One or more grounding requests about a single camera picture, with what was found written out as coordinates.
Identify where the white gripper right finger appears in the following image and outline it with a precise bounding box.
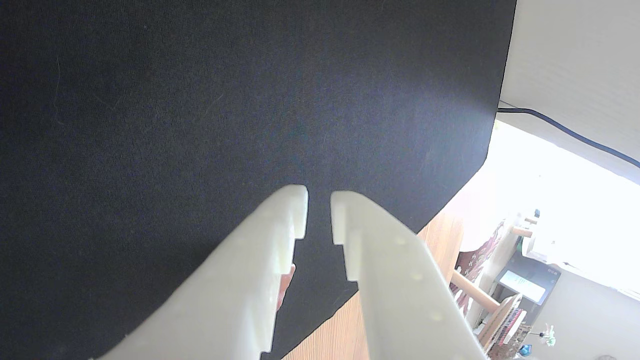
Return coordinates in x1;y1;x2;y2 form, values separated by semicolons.
330;190;488;360

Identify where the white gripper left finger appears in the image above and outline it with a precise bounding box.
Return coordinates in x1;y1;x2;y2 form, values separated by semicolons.
95;185;309;360

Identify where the small brown toy block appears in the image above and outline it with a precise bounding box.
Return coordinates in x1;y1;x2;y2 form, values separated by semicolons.
276;264;297;311

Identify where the wooden chair with patterned cushion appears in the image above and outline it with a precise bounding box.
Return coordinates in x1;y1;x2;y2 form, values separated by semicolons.
447;215;538;321

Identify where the stack of books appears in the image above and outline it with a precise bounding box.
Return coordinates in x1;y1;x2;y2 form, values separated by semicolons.
477;294;532;358

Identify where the black box with pale screen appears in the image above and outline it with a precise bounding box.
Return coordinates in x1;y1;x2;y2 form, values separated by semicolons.
492;250;562;321

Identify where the small white flower ornament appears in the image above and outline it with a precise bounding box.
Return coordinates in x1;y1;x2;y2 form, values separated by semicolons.
532;324;557;348

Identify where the black fabric mat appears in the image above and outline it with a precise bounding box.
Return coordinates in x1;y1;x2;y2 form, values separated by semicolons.
0;0;517;360

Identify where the black camera cable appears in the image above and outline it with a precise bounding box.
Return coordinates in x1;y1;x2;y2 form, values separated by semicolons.
497;107;640;169

